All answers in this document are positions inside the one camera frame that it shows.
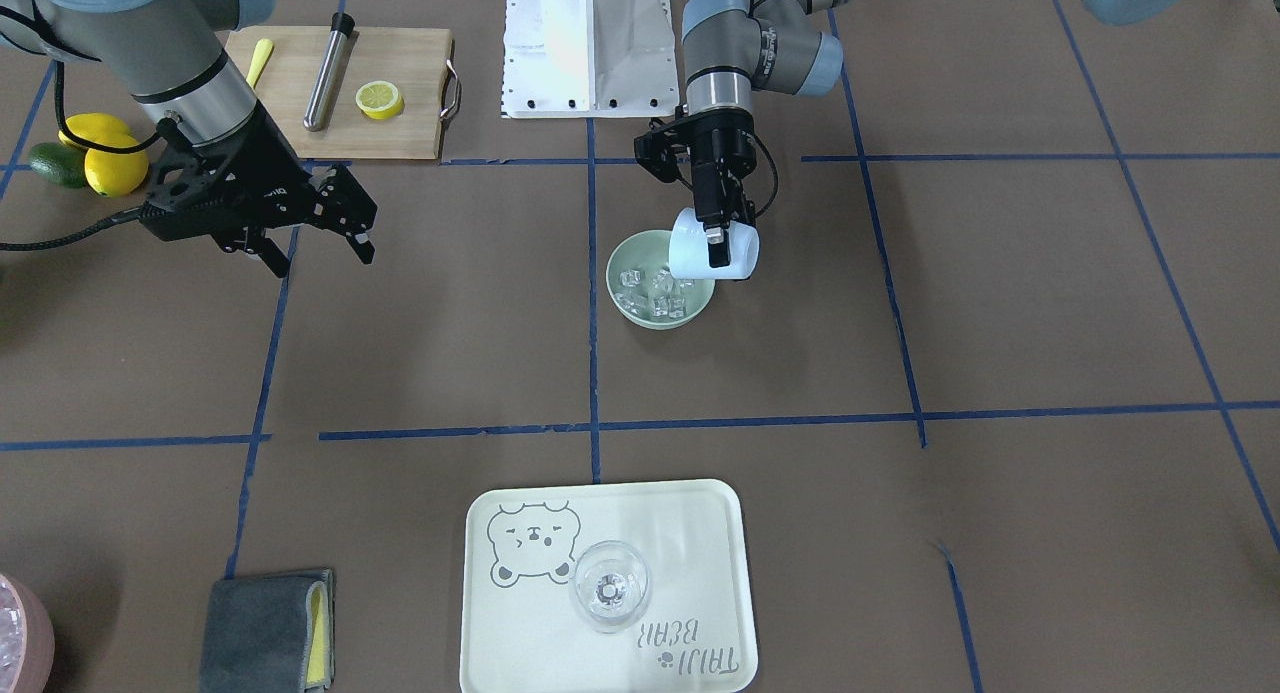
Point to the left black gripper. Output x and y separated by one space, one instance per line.
722 139

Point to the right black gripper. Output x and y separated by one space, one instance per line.
268 176

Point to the light blue cup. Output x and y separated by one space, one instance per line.
695 252

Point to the green bowl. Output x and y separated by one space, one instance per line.
643 288

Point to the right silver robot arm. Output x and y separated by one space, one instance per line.
168 55

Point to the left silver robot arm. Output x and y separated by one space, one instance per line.
923 81

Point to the pink bowl with ice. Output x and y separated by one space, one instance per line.
27 639

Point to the half lemon slice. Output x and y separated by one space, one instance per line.
379 100

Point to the yellow plastic knife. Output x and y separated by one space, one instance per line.
261 55

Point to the yellow lemon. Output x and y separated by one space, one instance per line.
111 174
101 129

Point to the wooden cutting board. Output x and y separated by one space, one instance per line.
418 60

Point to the steel muddler black tip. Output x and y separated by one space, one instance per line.
321 101

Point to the green lime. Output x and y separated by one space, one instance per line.
58 164

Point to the cream bear tray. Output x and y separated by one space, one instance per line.
520 631

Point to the clear wine glass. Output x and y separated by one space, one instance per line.
611 586

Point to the grey folded cloth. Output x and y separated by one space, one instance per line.
270 633

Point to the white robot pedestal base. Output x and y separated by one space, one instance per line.
609 59

